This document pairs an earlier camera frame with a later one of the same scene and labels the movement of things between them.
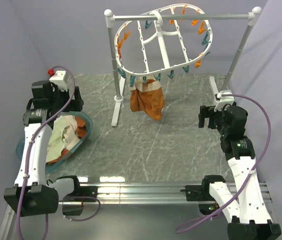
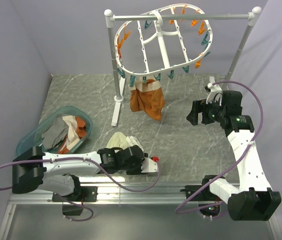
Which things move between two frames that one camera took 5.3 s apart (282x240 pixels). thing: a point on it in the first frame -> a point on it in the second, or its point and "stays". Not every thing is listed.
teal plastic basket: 51,167 stays
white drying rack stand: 111,17 stays
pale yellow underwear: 56,144 -> 119,140
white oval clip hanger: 161,38 stays
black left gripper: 77,104 -> 137,171
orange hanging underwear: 148,97 stays
